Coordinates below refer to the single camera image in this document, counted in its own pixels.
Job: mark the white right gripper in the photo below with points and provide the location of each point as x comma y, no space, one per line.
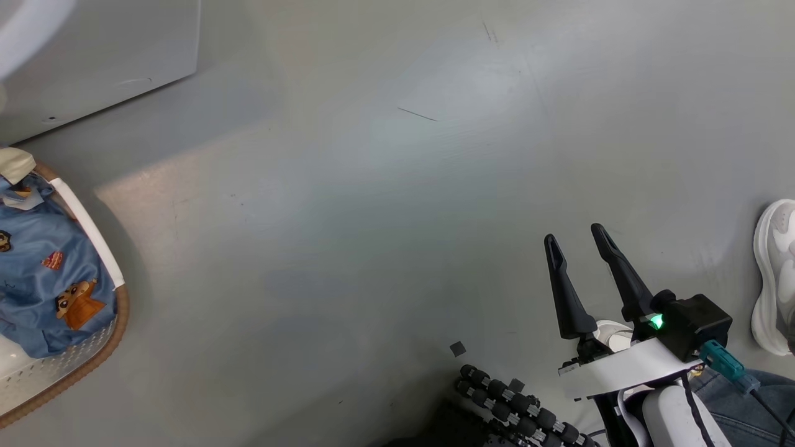
627,369

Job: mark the blue cartoon print garment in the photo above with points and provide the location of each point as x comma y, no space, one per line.
37,279

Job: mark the black roller robot base wheel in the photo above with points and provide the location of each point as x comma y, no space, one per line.
515,403

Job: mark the white front-load washing machine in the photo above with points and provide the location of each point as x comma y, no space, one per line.
99,56

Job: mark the small black floor tape square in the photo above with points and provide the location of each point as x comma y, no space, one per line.
458,348
516,385

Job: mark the white sneaker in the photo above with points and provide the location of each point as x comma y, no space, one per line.
773,279

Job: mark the blue jeans leg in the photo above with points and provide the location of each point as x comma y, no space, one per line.
758,416

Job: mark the cream perforated basket brown rim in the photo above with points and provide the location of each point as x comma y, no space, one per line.
93,366

